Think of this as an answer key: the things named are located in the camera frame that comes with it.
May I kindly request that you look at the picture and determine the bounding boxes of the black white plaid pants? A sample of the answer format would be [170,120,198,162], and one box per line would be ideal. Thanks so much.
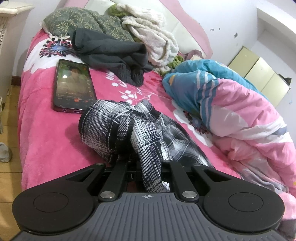
[78,100,213,193]

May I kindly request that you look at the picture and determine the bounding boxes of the dark grey garment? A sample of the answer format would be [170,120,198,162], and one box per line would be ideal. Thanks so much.
[70,28,152,87]

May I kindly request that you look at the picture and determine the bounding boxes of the cream white fleece blanket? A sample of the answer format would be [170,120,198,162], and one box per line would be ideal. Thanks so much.
[113,3,179,72]

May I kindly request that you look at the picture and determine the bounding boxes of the black smartphone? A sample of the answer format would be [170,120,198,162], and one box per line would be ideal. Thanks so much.
[53,59,97,113]

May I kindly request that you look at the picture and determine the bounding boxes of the pink white bed headboard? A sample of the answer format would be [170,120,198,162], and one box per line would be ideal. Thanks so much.
[64,0,213,59]

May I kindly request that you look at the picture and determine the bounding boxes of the pink blue patterned duvet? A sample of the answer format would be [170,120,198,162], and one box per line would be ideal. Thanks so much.
[163,59,295,220]

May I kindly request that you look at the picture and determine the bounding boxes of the pink floral bed blanket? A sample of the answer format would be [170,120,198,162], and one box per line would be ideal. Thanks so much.
[18,30,238,189]

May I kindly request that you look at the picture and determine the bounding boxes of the pale yellow wardrobe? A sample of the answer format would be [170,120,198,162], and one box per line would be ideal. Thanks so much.
[228,47,290,107]

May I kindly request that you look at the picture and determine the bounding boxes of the green patterned pillow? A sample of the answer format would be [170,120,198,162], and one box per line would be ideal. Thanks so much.
[41,7,134,41]

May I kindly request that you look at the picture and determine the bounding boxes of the grey sneaker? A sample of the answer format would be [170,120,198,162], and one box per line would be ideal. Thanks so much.
[0,143,13,163]

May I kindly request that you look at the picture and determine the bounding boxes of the white bedside cabinet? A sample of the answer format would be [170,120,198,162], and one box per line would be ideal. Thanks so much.
[0,1,35,103]

